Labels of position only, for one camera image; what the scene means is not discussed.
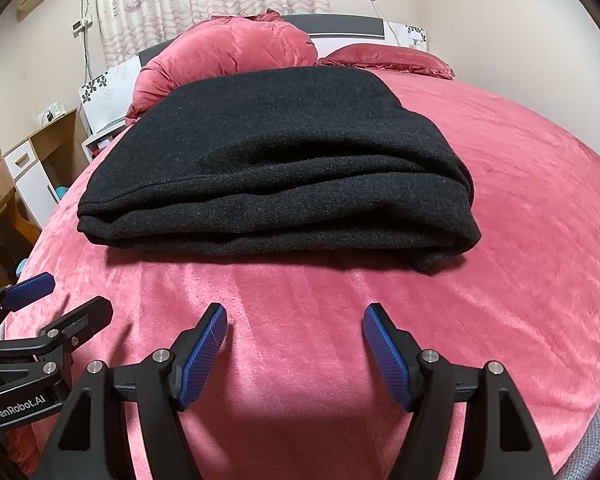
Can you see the black knitted blanket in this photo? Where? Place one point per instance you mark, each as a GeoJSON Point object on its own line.
{"type": "Point", "coordinates": [280, 160]}

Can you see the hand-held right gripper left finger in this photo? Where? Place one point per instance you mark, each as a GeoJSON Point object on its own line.
{"type": "Point", "coordinates": [205, 355]}

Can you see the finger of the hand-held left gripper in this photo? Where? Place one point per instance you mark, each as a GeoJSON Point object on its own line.
{"type": "Point", "coordinates": [87, 315]}
{"type": "Point", "coordinates": [30, 287]}

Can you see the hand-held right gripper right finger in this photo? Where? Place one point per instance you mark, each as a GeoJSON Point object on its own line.
{"type": "Point", "coordinates": [387, 355]}

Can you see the rolled pink duvet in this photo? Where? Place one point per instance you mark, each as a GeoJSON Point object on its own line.
{"type": "Point", "coordinates": [230, 45]}

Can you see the red satin pillow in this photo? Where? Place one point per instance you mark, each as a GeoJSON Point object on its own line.
{"type": "Point", "coordinates": [390, 57]}

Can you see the grey clothing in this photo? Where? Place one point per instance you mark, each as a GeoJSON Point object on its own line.
{"type": "Point", "coordinates": [595, 435]}

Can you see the grey and white headboard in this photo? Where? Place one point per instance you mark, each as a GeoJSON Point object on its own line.
{"type": "Point", "coordinates": [340, 25]}

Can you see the small charger device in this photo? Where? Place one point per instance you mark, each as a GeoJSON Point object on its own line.
{"type": "Point", "coordinates": [52, 112]}

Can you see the pink plush bed blanket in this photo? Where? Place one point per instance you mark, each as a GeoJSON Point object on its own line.
{"type": "Point", "coordinates": [330, 300]}

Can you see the wooden desk cabinet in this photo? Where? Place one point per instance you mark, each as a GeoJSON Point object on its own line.
{"type": "Point", "coordinates": [40, 142]}

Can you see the white floral bedside cabinet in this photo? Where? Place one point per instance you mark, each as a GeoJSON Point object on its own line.
{"type": "Point", "coordinates": [105, 100]}
{"type": "Point", "coordinates": [405, 35]}

